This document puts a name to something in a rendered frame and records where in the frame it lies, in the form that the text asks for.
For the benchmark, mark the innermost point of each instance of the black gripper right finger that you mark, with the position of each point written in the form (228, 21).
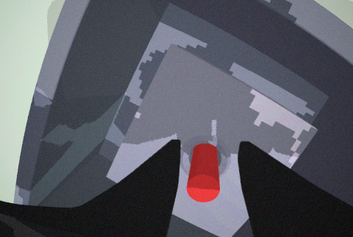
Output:
(281, 203)

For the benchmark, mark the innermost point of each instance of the grey open box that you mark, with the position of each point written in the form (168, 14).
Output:
(104, 54)

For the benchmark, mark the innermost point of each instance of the red peg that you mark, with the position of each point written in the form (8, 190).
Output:
(203, 183)

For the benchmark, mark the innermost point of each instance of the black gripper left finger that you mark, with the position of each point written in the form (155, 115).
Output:
(140, 205)

